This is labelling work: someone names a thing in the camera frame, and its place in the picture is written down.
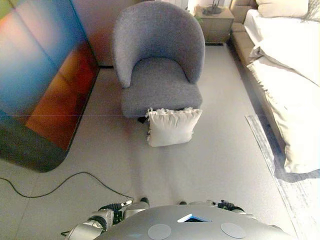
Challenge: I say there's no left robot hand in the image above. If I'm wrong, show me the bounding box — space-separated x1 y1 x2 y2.
98 199 135 213

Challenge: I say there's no beige upholstered bed frame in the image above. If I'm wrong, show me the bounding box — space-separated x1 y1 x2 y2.
229 0 286 151

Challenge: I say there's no bed with white duvet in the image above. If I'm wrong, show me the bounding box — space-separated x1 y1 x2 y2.
243 9 320 180

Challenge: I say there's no silver robot torso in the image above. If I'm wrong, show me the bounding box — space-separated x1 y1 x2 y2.
94 204 298 240

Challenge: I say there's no grey upholstered armchair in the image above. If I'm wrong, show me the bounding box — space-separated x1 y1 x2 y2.
112 1 206 119

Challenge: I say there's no dark lamp base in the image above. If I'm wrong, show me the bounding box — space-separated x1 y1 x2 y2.
201 0 222 15

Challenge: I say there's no grey fringed throw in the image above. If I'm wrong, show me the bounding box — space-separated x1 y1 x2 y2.
300 0 320 24

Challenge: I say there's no beige pillow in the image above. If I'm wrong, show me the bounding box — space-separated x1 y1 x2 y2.
256 0 310 18

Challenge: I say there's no beige nightstand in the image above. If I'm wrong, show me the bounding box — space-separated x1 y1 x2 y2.
193 4 236 46

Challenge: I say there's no grey streaked rug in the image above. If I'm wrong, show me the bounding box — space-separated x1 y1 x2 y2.
244 114 320 240

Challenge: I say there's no colourful glossy panel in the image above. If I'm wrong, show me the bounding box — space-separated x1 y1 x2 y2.
0 0 101 174

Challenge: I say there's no white fringed cushion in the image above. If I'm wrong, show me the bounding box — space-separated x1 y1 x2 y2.
145 106 203 148

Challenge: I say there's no black floor cable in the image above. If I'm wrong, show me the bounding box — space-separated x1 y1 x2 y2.
0 171 135 200

